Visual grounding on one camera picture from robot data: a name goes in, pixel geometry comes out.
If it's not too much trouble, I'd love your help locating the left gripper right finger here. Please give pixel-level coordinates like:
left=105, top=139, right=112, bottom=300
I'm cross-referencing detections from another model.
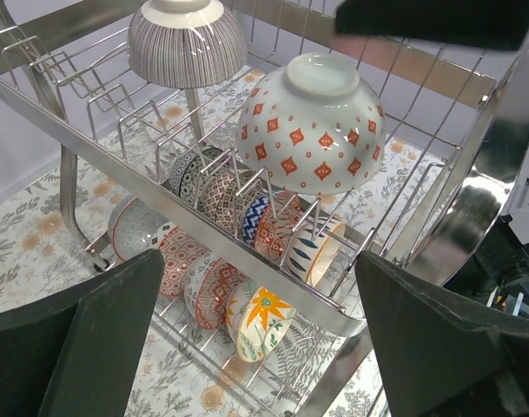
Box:
left=355, top=251, right=529, bottom=416

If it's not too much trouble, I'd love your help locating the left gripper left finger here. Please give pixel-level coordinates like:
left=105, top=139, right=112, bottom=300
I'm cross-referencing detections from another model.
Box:
left=0, top=249, right=164, bottom=416

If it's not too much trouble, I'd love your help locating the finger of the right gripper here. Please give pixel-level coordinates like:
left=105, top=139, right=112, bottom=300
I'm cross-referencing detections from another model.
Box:
left=334, top=0, right=529, bottom=51

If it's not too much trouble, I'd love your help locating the red diamond patterned bowl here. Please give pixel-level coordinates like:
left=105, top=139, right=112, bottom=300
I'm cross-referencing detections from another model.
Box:
left=183, top=252, right=247, bottom=329

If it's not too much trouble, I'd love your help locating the orange flower patterned bowl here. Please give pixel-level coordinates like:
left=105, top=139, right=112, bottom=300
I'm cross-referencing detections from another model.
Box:
left=225, top=279, right=297, bottom=363

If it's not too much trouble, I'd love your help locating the green patterned bowl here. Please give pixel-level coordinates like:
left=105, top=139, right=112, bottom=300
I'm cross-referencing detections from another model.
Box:
left=235, top=53, right=386, bottom=195

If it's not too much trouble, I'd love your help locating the blue patterned bowl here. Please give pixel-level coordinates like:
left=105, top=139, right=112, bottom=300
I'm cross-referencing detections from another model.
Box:
left=167, top=146, right=223, bottom=203

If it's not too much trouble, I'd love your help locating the orange red patterned bowl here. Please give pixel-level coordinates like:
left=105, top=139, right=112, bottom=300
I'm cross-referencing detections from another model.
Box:
left=241, top=191, right=301, bottom=261

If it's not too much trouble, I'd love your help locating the brown patterned bowl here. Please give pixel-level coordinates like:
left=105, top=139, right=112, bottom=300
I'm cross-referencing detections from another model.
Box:
left=201, top=167, right=265, bottom=229

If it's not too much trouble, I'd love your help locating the purple striped bowl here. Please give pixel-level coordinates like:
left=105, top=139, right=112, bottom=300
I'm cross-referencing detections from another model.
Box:
left=127, top=0, right=248, bottom=89

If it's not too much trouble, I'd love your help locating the cream bowl orange rim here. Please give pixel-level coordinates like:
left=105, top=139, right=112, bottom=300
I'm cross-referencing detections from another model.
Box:
left=284, top=218, right=346, bottom=287

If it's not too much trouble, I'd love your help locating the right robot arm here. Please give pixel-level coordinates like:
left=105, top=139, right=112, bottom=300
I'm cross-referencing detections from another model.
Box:
left=334, top=1, right=529, bottom=299

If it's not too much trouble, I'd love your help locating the stainless steel dish rack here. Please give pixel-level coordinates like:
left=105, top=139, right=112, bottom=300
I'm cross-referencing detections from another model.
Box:
left=0, top=1, right=503, bottom=416

